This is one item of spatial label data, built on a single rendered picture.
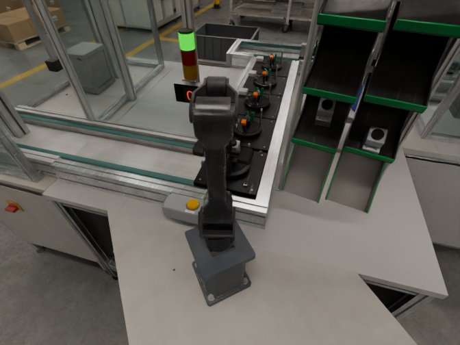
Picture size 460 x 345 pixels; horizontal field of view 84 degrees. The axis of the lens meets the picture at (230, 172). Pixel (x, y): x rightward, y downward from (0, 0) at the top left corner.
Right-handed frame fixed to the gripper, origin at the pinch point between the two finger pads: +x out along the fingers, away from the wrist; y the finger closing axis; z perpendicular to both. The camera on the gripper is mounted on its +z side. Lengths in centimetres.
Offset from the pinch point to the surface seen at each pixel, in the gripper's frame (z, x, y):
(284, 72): -105, 12, 10
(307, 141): -5.8, -10.0, 24.8
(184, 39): -21.4, -30.1, -18.6
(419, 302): 13, 35, 72
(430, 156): -59, 26, 89
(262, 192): -3.1, 13.6, 13.8
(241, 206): 5.3, 13.6, 8.0
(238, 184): -3.5, 12.5, 4.6
